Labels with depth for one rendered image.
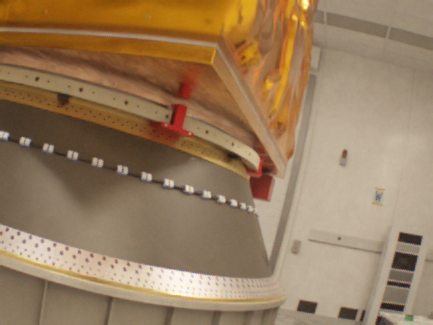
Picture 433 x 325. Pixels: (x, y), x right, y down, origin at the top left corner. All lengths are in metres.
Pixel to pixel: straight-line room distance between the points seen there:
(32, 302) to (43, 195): 0.32
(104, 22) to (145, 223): 0.59
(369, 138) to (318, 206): 1.64
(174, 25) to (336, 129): 8.62
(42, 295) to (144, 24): 0.77
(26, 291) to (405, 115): 9.20
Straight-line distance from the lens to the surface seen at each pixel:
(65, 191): 1.46
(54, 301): 1.39
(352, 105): 9.95
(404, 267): 8.86
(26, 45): 1.50
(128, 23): 1.35
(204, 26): 1.27
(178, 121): 1.66
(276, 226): 9.51
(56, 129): 1.56
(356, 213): 9.60
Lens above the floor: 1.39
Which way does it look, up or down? 7 degrees up
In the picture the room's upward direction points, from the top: 13 degrees clockwise
